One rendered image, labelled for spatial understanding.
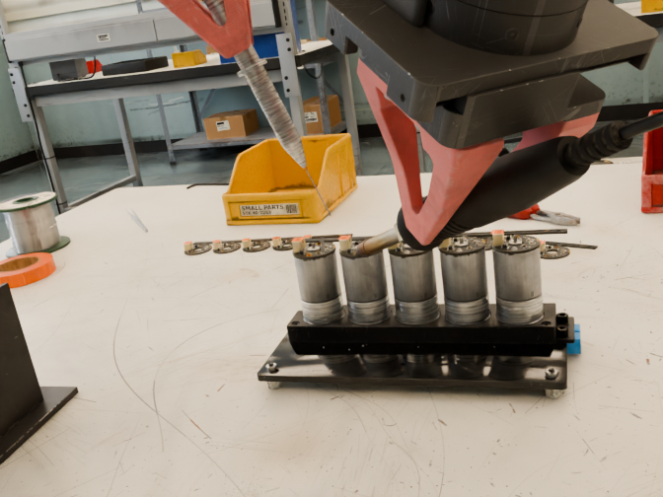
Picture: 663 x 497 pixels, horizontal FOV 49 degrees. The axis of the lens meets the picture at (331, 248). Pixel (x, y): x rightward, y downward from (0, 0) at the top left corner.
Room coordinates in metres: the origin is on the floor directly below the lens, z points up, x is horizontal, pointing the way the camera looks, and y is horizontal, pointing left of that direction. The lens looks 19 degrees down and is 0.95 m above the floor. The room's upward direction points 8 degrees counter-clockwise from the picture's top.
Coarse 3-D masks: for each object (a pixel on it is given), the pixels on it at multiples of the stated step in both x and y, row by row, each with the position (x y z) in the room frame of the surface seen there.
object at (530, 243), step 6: (504, 240) 0.37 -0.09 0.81; (510, 240) 0.36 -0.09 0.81; (522, 240) 0.36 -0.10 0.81; (528, 240) 0.36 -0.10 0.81; (534, 240) 0.36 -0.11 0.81; (492, 246) 0.36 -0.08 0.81; (498, 246) 0.36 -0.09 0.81; (504, 246) 0.35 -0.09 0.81; (510, 246) 0.36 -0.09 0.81; (516, 246) 0.35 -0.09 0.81; (522, 246) 0.35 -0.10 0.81; (528, 246) 0.35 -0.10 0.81; (534, 246) 0.35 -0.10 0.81; (504, 252) 0.35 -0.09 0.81; (510, 252) 0.35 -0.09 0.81; (516, 252) 0.35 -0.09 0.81; (522, 252) 0.35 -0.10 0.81
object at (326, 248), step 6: (306, 246) 0.40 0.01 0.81; (318, 246) 0.40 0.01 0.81; (324, 246) 0.40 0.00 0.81; (330, 246) 0.40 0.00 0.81; (294, 252) 0.40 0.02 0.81; (300, 252) 0.39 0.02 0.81; (306, 252) 0.39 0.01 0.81; (312, 252) 0.39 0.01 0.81; (318, 252) 0.39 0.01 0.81; (324, 252) 0.39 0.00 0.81; (330, 252) 0.39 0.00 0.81; (300, 258) 0.39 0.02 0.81; (306, 258) 0.38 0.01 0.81; (312, 258) 0.38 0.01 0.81
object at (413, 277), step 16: (400, 256) 0.37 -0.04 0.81; (416, 256) 0.37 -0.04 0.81; (432, 256) 0.37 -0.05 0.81; (400, 272) 0.37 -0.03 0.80; (416, 272) 0.37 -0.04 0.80; (432, 272) 0.37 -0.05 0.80; (400, 288) 0.37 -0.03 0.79; (416, 288) 0.37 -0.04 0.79; (432, 288) 0.37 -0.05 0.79; (400, 304) 0.37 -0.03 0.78; (416, 304) 0.37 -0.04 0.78; (432, 304) 0.37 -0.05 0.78; (400, 320) 0.37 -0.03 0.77; (416, 320) 0.37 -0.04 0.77; (432, 320) 0.37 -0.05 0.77
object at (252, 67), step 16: (208, 0) 0.38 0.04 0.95; (224, 16) 0.38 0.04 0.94; (240, 64) 0.38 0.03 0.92; (256, 64) 0.37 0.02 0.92; (256, 80) 0.38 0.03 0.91; (256, 96) 0.38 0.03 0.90; (272, 96) 0.38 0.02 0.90; (272, 112) 0.38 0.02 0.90; (272, 128) 0.38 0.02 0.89; (288, 128) 0.38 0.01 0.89; (288, 144) 0.37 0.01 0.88
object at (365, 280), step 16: (368, 256) 0.38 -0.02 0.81; (352, 272) 0.38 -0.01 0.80; (368, 272) 0.37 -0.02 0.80; (384, 272) 0.38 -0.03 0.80; (352, 288) 0.38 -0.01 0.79; (368, 288) 0.37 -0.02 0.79; (384, 288) 0.38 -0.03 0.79; (352, 304) 0.38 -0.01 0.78; (368, 304) 0.37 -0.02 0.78; (384, 304) 0.38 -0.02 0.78; (352, 320) 0.38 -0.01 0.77; (368, 320) 0.37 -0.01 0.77
